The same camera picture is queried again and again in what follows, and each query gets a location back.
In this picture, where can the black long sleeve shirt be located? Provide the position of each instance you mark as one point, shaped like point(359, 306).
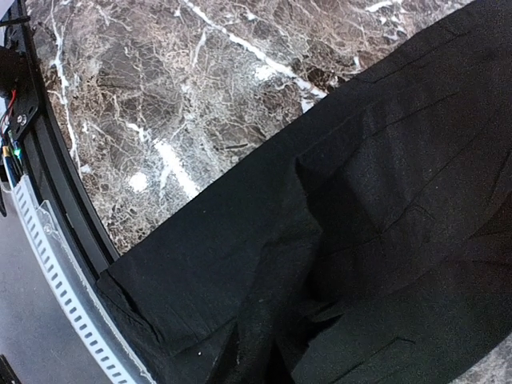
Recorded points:
point(367, 242)

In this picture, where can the white slotted cable duct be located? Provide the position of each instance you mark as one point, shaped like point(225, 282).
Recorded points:
point(74, 294)

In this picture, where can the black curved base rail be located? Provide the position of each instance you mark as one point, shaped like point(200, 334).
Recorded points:
point(44, 157)

